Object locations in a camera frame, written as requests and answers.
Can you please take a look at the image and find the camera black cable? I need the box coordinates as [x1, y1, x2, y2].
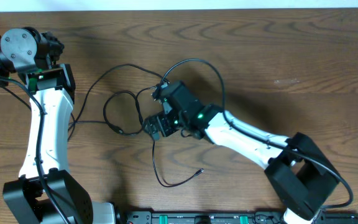
[0, 70, 74, 224]
[160, 58, 354, 215]

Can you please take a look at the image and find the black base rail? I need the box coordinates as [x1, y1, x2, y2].
[91, 202, 358, 224]

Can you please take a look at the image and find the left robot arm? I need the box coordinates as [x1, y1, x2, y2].
[0, 27, 94, 223]

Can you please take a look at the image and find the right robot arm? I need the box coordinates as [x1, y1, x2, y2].
[144, 82, 339, 223]

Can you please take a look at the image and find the left camera black cable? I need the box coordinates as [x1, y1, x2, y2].
[0, 70, 74, 224]

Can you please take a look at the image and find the right camera black cable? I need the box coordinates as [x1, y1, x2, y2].
[160, 58, 354, 215]

